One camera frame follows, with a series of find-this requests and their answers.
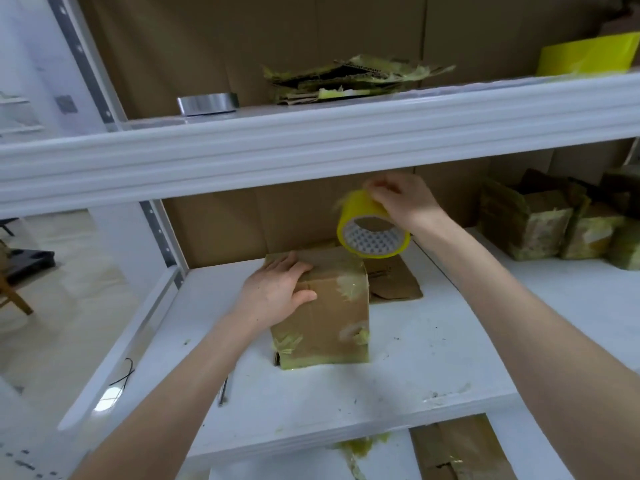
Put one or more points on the white metal shelf rack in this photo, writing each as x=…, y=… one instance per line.
x=300, y=139

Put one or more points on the brown cardboard with tape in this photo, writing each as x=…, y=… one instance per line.
x=460, y=449

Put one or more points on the black floor base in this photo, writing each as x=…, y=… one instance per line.
x=30, y=264

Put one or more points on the yellow packing tape roll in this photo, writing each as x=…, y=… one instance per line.
x=360, y=219

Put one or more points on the person's left forearm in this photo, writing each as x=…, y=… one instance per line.
x=175, y=409

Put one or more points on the person's left thumb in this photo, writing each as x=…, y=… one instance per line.
x=306, y=296

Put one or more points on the taped brown cardboard box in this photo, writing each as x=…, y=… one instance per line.
x=330, y=314

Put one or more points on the wooden chair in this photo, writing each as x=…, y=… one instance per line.
x=12, y=294

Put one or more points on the grey box cutter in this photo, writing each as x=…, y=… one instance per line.
x=223, y=392

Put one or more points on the person's right hand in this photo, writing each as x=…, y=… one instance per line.
x=410, y=199

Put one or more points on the person's right forearm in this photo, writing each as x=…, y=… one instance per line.
x=540, y=354

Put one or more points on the small tape-covered cardboard box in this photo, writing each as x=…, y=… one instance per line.
x=590, y=237

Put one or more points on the person's left hand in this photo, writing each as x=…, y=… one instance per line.
x=272, y=294

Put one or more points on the dark tape-covered cardboard box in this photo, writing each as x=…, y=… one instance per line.
x=627, y=234

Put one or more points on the yellow plastic sheet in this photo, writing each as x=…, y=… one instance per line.
x=590, y=54

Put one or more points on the silver tape roll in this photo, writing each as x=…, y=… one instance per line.
x=207, y=103

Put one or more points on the open tape-covered cardboard box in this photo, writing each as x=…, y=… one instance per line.
x=530, y=224

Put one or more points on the person's right fingers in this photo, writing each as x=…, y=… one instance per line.
x=379, y=190

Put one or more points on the pile of torn taped cardboard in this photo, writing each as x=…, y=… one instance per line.
x=345, y=77

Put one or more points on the brown cardboard back panel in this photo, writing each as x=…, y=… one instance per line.
x=200, y=44

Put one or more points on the flat brown cardboard piece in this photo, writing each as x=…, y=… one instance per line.
x=395, y=282

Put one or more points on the yellow tape scrap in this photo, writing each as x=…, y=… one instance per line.
x=362, y=447

